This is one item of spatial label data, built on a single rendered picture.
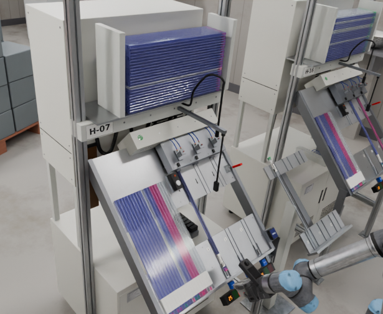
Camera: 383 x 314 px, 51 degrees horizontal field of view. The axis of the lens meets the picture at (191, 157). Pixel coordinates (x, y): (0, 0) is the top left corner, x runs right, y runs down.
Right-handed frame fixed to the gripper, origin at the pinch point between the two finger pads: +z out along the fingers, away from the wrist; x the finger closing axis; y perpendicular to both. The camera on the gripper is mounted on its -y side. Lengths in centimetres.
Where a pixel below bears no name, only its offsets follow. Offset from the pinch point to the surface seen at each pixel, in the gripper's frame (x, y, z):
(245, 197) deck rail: 30.0, -31.1, 1.8
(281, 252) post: 57, 7, 24
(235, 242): 11.9, -14.8, 2.1
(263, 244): 27.1, -7.0, 2.3
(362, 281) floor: 130, 60, 42
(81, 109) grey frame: -39, -88, -16
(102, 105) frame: -27, -90, -10
